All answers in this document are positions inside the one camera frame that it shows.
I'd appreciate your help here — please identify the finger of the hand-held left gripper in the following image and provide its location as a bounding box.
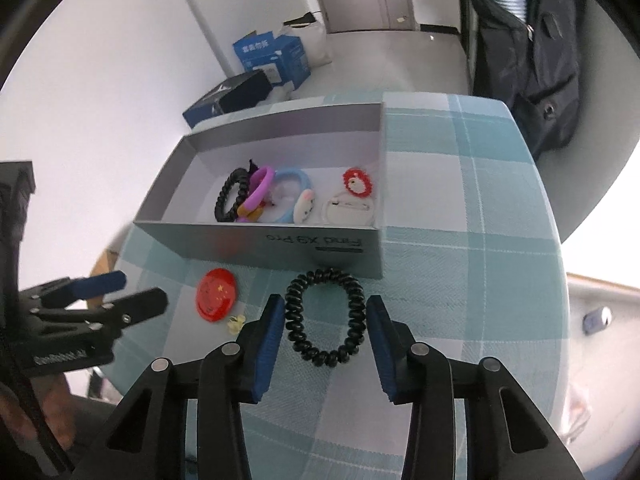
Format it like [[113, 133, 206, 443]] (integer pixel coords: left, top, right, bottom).
[[20, 270, 127, 309], [32, 287, 168, 333]]

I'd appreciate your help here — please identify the dark blue shoebox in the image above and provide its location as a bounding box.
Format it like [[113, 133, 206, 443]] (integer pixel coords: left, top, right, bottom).
[[182, 71, 273, 129]]

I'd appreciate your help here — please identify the black backpack striped lining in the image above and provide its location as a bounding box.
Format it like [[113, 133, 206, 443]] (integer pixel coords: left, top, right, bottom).
[[457, 0, 586, 158]]

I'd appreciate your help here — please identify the person's left hand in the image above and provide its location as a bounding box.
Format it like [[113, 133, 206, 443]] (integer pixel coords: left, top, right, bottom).
[[0, 372, 108, 466]]

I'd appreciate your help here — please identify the white plastic bag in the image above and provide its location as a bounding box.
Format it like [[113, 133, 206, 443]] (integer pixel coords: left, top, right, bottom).
[[282, 10, 333, 68]]

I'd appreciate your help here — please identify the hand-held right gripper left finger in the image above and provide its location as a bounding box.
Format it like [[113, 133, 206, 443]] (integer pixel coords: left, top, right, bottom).
[[72, 294, 287, 480]]

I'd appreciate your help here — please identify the small blue grey device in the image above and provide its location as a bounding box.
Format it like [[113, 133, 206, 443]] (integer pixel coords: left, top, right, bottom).
[[584, 306, 613, 336]]

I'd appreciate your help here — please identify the blue cardboard box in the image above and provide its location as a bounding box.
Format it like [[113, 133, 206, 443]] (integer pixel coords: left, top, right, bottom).
[[232, 29, 312, 88]]

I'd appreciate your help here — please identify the teal plaid tablecloth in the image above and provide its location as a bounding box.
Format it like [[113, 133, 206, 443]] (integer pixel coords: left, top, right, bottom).
[[100, 91, 571, 480]]

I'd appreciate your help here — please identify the red round badge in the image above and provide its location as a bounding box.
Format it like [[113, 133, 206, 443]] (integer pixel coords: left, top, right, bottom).
[[195, 268, 237, 322]]

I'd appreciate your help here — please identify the white round badge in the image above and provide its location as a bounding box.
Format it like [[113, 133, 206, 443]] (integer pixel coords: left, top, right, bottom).
[[320, 194, 376, 227]]

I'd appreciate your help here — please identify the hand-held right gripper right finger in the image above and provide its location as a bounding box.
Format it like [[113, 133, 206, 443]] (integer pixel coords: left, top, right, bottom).
[[365, 294, 576, 480]]

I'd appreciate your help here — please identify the blue hair band white charm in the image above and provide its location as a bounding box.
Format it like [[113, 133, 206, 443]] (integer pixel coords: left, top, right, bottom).
[[260, 167, 315, 226]]

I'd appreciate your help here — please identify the black spiral hair tie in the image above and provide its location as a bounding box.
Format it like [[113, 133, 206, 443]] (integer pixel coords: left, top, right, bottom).
[[284, 268, 366, 367], [214, 167, 249, 223]]

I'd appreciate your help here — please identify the grey cardboard box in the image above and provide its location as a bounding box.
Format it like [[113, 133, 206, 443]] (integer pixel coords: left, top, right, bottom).
[[132, 102, 387, 279]]

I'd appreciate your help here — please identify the purple hair tie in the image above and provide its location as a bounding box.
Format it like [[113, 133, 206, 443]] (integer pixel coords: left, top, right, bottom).
[[239, 165, 277, 216]]

